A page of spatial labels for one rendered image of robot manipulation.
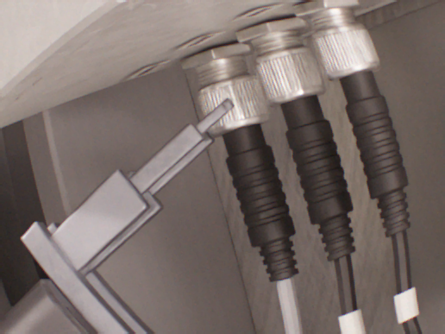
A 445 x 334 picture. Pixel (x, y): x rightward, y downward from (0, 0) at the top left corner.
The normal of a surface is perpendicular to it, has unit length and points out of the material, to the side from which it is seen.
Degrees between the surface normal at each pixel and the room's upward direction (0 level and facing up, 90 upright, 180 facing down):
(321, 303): 90
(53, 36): 90
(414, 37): 90
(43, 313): 44
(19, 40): 90
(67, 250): 50
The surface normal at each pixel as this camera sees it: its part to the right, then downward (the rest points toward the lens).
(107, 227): -0.12, -0.02
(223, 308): 0.40, -0.01
